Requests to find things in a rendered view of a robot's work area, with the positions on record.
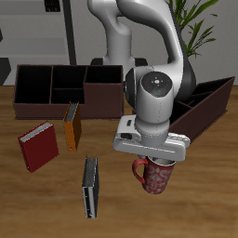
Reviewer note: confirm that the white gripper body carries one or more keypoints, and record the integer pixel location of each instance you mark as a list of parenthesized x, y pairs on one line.
[(148, 151)]

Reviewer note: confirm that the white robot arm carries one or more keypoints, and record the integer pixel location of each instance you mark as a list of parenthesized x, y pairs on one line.
[(161, 37)]

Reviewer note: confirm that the red patterned mug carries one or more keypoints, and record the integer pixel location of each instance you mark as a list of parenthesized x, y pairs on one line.
[(158, 178)]

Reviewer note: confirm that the dark brown desk caddy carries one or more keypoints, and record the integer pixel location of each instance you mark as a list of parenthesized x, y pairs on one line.
[(102, 99), (204, 108)]

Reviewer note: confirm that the black book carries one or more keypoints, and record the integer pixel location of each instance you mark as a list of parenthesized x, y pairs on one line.
[(92, 186)]

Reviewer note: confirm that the orange book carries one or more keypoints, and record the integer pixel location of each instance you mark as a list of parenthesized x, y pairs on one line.
[(73, 128)]

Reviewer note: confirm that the red book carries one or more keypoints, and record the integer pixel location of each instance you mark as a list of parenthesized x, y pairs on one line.
[(40, 148)]

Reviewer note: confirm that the green pot plant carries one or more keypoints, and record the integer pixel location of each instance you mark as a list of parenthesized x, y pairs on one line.
[(193, 31)]

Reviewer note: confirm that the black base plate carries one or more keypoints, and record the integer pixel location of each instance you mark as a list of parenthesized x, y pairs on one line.
[(97, 61)]

